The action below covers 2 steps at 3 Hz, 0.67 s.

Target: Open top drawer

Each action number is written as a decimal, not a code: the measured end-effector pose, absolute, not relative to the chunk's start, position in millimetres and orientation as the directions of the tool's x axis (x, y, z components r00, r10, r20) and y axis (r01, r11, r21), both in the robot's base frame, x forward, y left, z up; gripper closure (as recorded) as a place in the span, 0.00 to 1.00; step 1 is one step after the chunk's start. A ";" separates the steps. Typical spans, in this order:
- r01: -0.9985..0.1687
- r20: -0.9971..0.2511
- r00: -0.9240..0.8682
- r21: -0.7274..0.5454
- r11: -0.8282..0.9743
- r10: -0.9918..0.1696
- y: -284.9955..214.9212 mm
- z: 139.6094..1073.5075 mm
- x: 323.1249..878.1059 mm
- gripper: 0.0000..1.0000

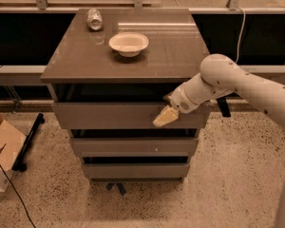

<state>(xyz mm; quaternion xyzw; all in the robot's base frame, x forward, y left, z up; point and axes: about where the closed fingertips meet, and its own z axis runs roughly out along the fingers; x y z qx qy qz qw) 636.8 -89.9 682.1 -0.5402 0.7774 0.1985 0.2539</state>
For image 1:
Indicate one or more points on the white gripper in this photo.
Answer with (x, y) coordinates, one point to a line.
(180, 101)

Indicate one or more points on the grey top drawer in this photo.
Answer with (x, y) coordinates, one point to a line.
(107, 115)

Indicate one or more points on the grey drawer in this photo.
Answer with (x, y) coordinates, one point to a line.
(133, 147)
(136, 171)
(107, 115)

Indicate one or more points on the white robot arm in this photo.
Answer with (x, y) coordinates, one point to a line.
(241, 166)

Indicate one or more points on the grey drawer cabinet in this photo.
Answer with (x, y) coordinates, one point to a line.
(85, 69)

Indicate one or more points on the grey middle drawer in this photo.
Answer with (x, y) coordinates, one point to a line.
(133, 147)

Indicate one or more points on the grey bottom drawer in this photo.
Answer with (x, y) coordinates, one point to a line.
(136, 171)

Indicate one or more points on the white paper bowl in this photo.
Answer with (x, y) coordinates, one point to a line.
(129, 44)

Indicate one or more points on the silver crushed can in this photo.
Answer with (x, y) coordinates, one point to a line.
(94, 20)

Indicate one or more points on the cardboard box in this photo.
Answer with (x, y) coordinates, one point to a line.
(11, 142)

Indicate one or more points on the black bracket under rail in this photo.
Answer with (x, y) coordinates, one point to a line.
(223, 107)

